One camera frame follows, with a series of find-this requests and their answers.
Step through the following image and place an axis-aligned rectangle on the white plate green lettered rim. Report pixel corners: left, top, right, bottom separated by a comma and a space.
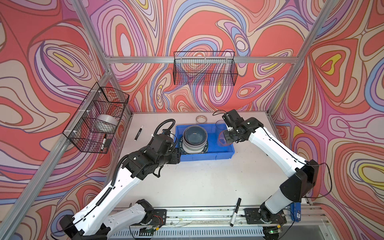
180, 137, 209, 154

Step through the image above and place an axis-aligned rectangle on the grey purple bowl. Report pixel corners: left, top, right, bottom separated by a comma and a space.
182, 142, 208, 152

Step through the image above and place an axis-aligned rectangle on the dark blue ceramic bowl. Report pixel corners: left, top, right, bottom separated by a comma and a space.
183, 125, 208, 146

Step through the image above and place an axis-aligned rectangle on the clear grey plastic cup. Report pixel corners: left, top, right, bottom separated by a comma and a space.
215, 120, 227, 133

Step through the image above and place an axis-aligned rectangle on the pink translucent cup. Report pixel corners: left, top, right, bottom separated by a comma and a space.
218, 130, 234, 147

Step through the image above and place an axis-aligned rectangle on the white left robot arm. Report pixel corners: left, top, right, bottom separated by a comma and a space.
59, 134, 181, 240

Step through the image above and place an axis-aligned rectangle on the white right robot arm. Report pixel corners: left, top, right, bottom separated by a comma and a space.
222, 110, 320, 222

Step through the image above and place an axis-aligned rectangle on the blue plastic bin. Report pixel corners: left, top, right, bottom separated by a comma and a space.
181, 124, 235, 162

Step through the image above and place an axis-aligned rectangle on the small black marker on table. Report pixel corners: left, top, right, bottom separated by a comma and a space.
134, 125, 144, 141

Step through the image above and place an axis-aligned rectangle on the marker in left basket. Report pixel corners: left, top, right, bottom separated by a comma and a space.
100, 134, 107, 151

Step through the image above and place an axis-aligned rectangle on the white tape roll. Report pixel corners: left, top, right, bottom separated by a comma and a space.
95, 114, 118, 134

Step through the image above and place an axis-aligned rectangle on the blue handheld device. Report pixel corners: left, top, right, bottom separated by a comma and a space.
290, 202, 302, 223

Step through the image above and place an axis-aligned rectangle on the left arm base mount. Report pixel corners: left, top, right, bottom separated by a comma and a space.
129, 199, 167, 227

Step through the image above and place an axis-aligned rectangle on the black marker on rail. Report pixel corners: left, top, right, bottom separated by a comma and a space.
230, 198, 242, 227

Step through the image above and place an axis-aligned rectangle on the black wire basket left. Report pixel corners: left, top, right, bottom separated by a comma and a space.
63, 83, 130, 154

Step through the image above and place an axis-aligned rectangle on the black wire basket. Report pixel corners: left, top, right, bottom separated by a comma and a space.
173, 50, 239, 86
63, 83, 130, 154

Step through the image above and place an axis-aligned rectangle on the black wire basket back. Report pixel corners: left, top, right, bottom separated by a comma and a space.
173, 50, 239, 86

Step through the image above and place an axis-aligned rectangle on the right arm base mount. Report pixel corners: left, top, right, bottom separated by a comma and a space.
242, 208, 287, 226

